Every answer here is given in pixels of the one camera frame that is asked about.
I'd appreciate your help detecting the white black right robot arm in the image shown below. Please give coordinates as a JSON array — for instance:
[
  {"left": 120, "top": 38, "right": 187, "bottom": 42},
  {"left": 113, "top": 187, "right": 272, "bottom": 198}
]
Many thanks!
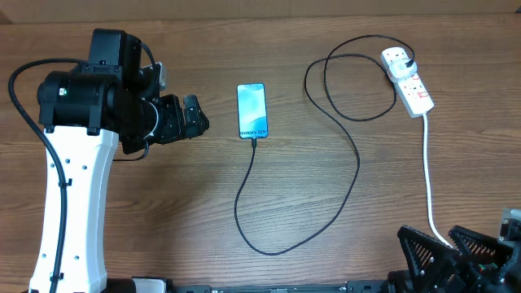
[{"left": 378, "top": 225, "right": 520, "bottom": 293}]

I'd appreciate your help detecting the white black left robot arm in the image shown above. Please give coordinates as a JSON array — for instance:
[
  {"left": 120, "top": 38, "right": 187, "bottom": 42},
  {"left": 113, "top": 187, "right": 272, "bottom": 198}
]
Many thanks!
[{"left": 28, "top": 28, "right": 209, "bottom": 292}]

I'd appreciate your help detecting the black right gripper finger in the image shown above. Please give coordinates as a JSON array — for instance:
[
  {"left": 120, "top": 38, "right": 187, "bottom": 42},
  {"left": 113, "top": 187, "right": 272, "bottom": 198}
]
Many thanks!
[
  {"left": 396, "top": 225, "right": 462, "bottom": 290},
  {"left": 449, "top": 225, "right": 509, "bottom": 265}
]

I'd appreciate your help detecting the white extension strip cord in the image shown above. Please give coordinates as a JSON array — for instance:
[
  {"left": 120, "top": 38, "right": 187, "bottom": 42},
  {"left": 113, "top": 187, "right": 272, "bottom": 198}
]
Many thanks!
[{"left": 421, "top": 112, "right": 455, "bottom": 249}]

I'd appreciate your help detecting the white power extension strip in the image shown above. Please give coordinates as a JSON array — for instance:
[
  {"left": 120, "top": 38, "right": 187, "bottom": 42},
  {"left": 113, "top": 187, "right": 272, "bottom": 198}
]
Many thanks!
[{"left": 380, "top": 47, "right": 434, "bottom": 118}]

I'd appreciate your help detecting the white charger plug adapter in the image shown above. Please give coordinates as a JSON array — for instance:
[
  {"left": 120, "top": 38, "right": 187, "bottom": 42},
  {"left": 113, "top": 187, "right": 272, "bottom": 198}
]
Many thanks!
[{"left": 387, "top": 59, "right": 418, "bottom": 83}]

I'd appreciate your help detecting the black USB charging cable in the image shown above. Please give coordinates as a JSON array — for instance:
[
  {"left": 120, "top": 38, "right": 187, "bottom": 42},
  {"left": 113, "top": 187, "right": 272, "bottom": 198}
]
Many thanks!
[{"left": 234, "top": 34, "right": 416, "bottom": 257}]

